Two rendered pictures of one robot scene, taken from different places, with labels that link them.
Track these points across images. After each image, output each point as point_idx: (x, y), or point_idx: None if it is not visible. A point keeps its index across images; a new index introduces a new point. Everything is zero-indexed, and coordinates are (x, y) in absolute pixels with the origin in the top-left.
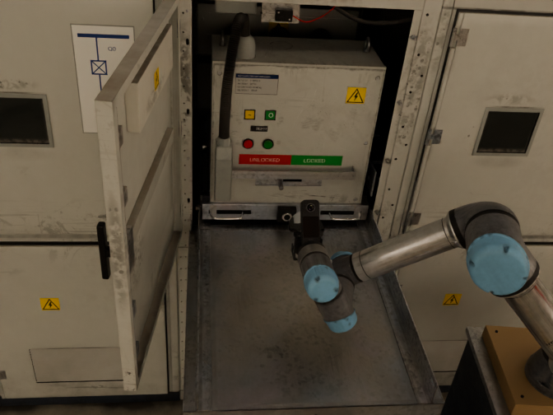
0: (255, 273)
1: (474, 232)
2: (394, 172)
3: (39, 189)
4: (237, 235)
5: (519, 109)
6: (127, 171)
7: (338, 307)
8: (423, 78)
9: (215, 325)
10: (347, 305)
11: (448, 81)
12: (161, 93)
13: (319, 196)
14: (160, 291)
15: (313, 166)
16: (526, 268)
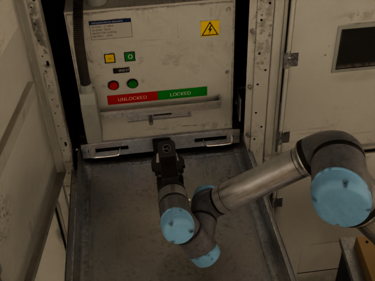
0: (133, 208)
1: (316, 166)
2: (258, 96)
3: None
4: (116, 170)
5: (372, 23)
6: None
7: (198, 245)
8: (272, 5)
9: (92, 265)
10: (207, 241)
11: (297, 5)
12: (12, 52)
13: (191, 125)
14: (42, 236)
15: (181, 99)
16: (368, 201)
